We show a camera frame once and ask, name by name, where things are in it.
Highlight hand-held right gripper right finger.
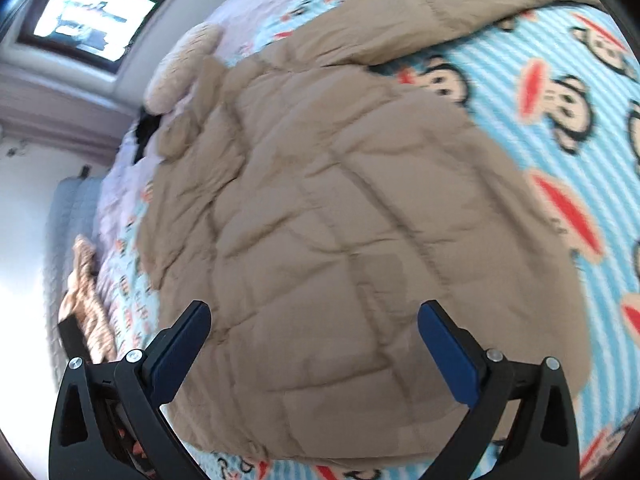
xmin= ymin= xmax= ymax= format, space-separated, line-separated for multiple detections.
xmin=417 ymin=300 xmax=583 ymax=480

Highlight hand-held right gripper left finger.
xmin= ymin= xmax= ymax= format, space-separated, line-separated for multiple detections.
xmin=47 ymin=300 xmax=213 ymax=480

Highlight tan puffer jacket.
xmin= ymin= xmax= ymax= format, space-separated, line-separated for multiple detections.
xmin=136 ymin=0 xmax=603 ymax=466

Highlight orange striped cloth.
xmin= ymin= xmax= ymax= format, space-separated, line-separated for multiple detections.
xmin=59 ymin=234 xmax=118 ymax=363

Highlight dark cloth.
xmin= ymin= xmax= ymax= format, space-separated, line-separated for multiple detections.
xmin=132 ymin=112 xmax=163 ymax=166

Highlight cream textured pillow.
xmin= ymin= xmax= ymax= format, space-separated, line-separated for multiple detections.
xmin=144 ymin=22 xmax=224 ymax=113

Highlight monkey print striped blanket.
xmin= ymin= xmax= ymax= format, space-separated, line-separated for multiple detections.
xmin=97 ymin=0 xmax=640 ymax=480

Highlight window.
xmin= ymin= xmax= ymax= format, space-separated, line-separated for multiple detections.
xmin=17 ymin=0 xmax=201 ymax=76

